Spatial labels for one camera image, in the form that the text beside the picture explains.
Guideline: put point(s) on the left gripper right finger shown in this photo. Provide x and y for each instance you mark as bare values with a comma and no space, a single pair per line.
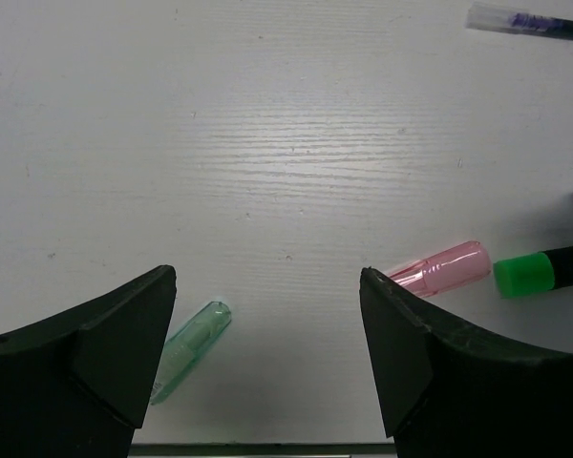
449,388

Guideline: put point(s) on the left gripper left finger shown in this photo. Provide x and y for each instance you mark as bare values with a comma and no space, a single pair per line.
78,383

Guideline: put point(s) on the green transparent pen cap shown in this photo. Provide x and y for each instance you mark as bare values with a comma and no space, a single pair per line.
186,347

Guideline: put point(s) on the purple gel pen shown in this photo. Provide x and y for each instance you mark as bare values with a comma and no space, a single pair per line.
508,20

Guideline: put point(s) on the green highlighter black body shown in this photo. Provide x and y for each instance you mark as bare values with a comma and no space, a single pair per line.
534,273

